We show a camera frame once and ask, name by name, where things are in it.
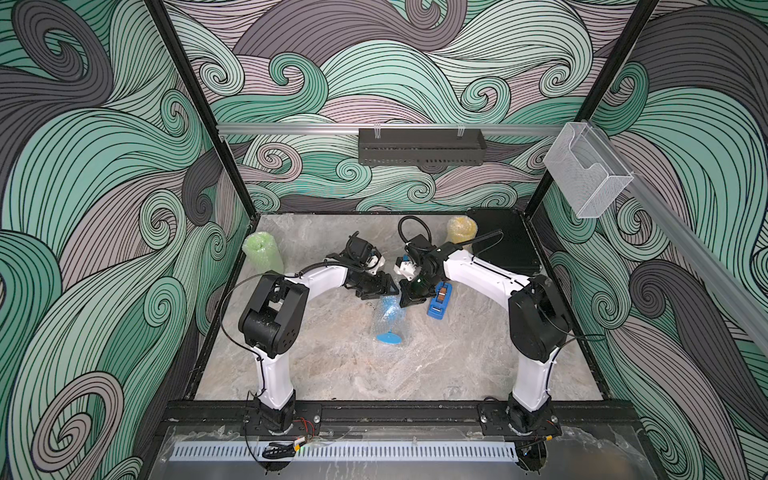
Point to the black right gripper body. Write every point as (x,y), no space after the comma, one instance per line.
(418,289)

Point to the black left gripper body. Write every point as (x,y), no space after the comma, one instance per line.
(370,287)

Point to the blue tape dispenser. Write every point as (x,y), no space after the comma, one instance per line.
(439,302)

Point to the green plastic wine glass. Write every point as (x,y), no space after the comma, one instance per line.
(263,252)

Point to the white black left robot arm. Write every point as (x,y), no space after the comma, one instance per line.
(273,317)

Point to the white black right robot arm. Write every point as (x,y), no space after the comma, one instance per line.
(537,317)

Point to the black hard case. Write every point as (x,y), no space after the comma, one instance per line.
(513,250)

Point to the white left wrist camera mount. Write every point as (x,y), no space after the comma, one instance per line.
(374,264)

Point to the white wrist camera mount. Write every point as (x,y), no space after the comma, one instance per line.
(374,264)
(406,268)

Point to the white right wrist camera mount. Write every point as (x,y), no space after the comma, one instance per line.
(406,268)

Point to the black wall tray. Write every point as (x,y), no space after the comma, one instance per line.
(421,147)

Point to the clear acrylic wall box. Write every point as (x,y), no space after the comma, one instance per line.
(587,168)

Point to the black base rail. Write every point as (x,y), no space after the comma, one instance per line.
(327,417)

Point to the white slotted cable duct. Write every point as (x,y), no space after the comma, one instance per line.
(354,450)

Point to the black frame post right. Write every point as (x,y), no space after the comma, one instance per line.
(618,56)

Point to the black frame post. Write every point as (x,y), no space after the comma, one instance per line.
(618,56)
(172,42)

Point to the black frame post left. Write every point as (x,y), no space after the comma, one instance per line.
(172,42)

